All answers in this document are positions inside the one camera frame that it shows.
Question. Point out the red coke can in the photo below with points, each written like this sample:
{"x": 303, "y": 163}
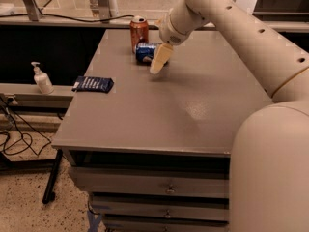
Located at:
{"x": 139, "y": 31}

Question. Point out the drawer with handle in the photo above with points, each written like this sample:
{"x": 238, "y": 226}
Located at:
{"x": 135, "y": 182}
{"x": 163, "y": 207}

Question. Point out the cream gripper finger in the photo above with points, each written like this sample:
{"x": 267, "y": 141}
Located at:
{"x": 161, "y": 55}

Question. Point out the middle drawer with handle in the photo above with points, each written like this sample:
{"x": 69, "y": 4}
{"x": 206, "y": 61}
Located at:
{"x": 163, "y": 207}

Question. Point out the grey drawer cabinet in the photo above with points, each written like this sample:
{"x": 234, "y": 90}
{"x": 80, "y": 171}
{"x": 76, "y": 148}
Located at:
{"x": 180, "y": 122}

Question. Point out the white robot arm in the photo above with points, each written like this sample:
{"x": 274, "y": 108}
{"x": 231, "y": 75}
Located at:
{"x": 269, "y": 168}

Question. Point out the black metal leg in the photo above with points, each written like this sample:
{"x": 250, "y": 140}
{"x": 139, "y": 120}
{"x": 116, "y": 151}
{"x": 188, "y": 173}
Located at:
{"x": 49, "y": 194}

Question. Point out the blue pepsi can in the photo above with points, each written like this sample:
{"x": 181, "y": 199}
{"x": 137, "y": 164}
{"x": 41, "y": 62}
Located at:
{"x": 144, "y": 52}

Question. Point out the white pump bottle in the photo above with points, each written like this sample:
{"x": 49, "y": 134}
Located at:
{"x": 42, "y": 79}

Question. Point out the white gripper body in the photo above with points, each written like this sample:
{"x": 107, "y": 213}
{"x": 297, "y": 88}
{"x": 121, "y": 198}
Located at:
{"x": 168, "y": 29}

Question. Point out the dark blue snack bag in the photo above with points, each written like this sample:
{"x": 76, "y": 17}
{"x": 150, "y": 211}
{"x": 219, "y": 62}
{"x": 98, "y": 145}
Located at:
{"x": 93, "y": 84}

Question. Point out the top drawer with handle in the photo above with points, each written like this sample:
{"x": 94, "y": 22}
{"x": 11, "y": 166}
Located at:
{"x": 135, "y": 182}

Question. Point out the bottom drawer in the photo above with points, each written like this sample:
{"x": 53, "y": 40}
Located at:
{"x": 130, "y": 225}

